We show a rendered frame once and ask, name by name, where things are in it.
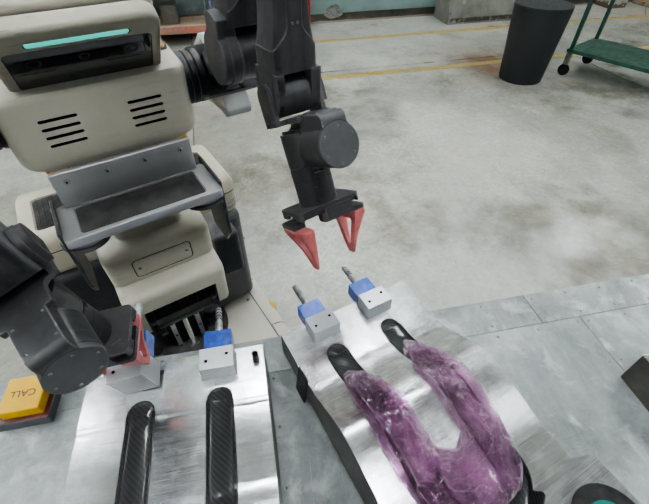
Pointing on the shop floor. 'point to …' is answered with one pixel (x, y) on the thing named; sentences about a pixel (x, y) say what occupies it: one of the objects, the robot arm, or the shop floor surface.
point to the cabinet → (473, 11)
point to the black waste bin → (533, 39)
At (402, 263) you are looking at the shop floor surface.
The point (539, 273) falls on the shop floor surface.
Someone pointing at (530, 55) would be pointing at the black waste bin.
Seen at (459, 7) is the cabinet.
